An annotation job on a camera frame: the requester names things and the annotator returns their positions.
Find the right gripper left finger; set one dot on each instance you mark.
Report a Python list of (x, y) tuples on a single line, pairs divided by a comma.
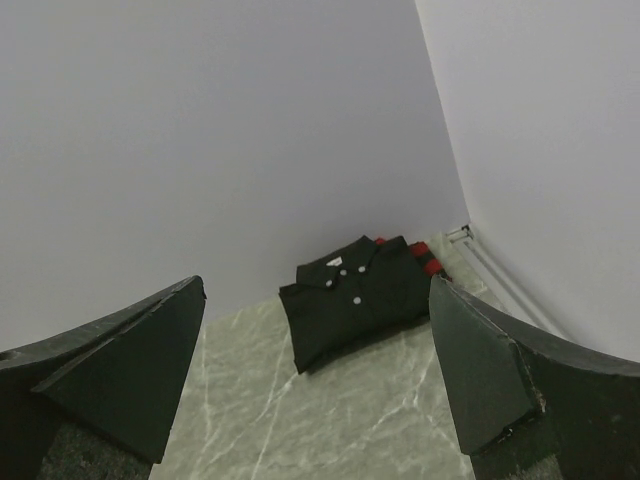
[(99, 401)]

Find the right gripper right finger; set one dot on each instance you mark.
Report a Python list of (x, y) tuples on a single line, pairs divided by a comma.
[(527, 404)]

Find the black long sleeve shirt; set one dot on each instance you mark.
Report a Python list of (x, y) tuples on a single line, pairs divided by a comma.
[(354, 293)]

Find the red black plaid shirt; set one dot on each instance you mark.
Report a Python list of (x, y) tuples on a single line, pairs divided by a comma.
[(430, 260)]

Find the aluminium right side rail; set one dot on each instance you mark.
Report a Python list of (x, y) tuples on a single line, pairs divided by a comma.
[(513, 297)]

